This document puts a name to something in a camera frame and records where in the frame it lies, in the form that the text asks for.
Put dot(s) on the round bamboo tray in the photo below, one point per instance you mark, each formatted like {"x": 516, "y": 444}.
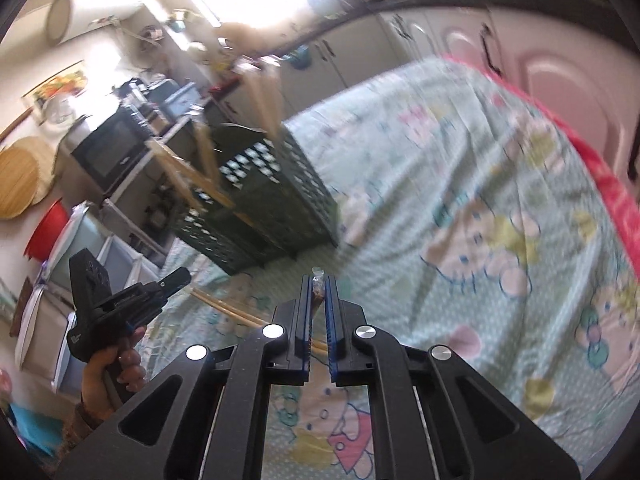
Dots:
{"x": 20, "y": 177}

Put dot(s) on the blue hanging basket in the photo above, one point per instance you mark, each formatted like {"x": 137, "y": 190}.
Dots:
{"x": 302, "y": 56}

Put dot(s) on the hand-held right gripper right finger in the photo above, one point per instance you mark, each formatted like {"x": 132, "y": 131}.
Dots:
{"x": 333, "y": 325}

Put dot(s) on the white water heater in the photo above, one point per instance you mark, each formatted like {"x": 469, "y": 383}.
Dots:
{"x": 95, "y": 7}

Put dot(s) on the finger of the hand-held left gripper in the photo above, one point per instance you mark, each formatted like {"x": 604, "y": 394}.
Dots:
{"x": 167, "y": 286}

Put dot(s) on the white kitchen cabinets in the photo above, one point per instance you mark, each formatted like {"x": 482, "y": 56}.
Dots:
{"x": 550, "y": 65}

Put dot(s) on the blue plastic box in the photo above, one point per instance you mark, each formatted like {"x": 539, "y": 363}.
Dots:
{"x": 181, "y": 99}

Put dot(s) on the pile of wooden chopsticks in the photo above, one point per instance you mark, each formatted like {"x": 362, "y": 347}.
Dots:
{"x": 225, "y": 306}

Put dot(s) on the metal kitchen shelf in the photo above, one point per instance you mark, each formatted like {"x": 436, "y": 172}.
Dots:
{"x": 131, "y": 176}

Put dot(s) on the black kitchen counter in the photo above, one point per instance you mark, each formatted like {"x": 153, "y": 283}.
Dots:
{"x": 400, "y": 1}

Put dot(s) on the person's left hand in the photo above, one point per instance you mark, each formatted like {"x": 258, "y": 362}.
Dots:
{"x": 100, "y": 385}

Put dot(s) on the small white fan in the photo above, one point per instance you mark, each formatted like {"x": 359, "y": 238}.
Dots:
{"x": 59, "y": 110}

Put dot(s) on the food wall poster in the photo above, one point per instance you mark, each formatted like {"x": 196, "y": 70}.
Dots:
{"x": 52, "y": 82}

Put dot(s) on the black microwave oven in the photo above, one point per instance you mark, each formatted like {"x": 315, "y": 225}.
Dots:
{"x": 107, "y": 152}

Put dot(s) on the red plastic basin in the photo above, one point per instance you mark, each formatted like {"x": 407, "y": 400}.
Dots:
{"x": 47, "y": 232}

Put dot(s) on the blue plastic drawer unit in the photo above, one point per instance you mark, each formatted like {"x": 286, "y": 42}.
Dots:
{"x": 95, "y": 240}

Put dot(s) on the pink blanket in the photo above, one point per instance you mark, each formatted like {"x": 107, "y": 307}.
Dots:
{"x": 615, "y": 195}

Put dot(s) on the person's left forearm brown sleeve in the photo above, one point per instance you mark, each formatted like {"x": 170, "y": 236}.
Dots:
{"x": 82, "y": 425}

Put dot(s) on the teal cloth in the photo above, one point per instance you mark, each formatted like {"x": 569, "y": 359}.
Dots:
{"x": 35, "y": 427}

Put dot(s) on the green plastic utensil basket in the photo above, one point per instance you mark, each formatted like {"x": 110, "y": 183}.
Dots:
{"x": 280, "y": 210}

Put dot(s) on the cartoon cat printed tablecloth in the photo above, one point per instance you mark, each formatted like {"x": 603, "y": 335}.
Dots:
{"x": 425, "y": 220}

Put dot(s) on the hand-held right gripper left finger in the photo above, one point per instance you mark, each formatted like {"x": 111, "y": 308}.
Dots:
{"x": 303, "y": 320}

